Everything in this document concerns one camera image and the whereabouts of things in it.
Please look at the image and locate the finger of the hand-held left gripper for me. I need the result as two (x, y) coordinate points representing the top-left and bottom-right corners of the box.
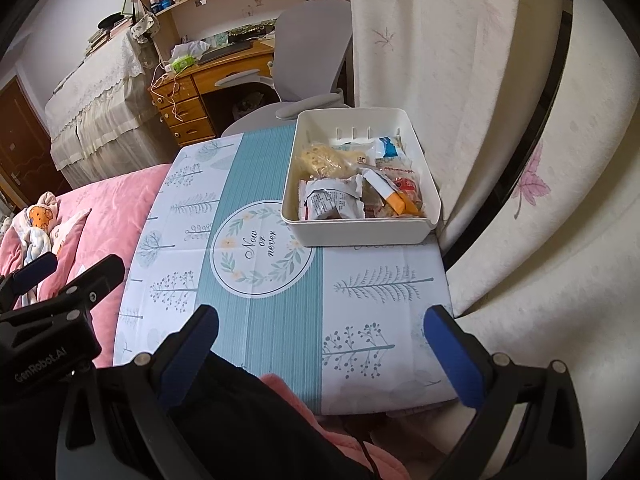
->
(0, 255), (127, 332)
(0, 251), (59, 312)

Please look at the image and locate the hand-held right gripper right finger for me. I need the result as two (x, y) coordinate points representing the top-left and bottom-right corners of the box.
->
(423, 304), (590, 480)

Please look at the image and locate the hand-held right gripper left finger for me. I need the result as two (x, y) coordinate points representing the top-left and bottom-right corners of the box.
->
(55, 304), (221, 480)

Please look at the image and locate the white plastic storage bin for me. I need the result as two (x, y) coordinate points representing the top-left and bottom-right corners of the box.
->
(280, 107), (443, 247)

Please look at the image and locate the orange snack packet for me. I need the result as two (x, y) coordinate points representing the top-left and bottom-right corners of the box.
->
(365, 170), (408, 216)

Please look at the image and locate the red snack packet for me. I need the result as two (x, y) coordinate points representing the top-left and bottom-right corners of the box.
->
(395, 167), (426, 211)

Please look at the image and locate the white crinkled snack bag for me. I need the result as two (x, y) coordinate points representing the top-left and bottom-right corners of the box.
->
(302, 175), (368, 221)

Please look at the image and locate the blue snack packet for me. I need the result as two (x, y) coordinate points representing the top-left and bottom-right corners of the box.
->
(375, 136), (408, 161)

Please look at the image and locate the round bread clear packet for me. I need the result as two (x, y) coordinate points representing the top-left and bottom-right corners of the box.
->
(295, 142), (351, 178)

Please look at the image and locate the cartoon printed white cloth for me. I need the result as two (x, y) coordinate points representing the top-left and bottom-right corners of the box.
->
(17, 191), (61, 306)

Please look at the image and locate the small white pillow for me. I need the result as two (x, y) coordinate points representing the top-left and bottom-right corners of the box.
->
(50, 207), (93, 258)

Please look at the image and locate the pink cushion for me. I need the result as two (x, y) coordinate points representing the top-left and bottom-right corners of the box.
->
(0, 162), (416, 480)

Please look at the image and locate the tree-print tablecloth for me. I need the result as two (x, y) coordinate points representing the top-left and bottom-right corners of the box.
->
(112, 122), (461, 416)

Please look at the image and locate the black garment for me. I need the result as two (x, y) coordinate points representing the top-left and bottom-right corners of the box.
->
(167, 347), (383, 480)

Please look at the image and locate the brown wooden door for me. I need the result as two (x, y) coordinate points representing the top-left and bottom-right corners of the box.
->
(0, 75), (71, 211)

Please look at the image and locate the lace cloth cover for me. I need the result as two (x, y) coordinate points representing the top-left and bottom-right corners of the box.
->
(44, 25), (166, 188)

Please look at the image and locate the wooden desk with drawers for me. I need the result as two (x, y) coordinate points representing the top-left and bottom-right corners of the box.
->
(147, 40), (281, 148)

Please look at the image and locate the patterned waste basket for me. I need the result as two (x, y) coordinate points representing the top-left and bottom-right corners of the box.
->
(232, 92), (266, 116)

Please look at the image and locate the patterned cloth bag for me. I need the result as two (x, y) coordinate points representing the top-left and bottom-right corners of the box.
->
(127, 10), (161, 43)

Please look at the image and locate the black round dish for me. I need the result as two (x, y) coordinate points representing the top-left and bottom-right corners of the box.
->
(97, 12), (131, 31)

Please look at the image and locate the black keyboard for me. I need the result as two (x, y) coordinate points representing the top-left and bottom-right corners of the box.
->
(197, 41), (253, 66)

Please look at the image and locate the cream curtain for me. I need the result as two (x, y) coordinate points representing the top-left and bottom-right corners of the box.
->
(344, 0), (640, 480)

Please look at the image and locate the wooden shelf hutch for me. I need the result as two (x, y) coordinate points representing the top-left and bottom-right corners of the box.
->
(127, 0), (341, 66)

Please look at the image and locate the grey office chair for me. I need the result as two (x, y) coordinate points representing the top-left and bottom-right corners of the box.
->
(215, 0), (353, 138)

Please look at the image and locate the white cable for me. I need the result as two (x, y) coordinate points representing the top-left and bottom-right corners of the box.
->
(150, 62), (181, 123)

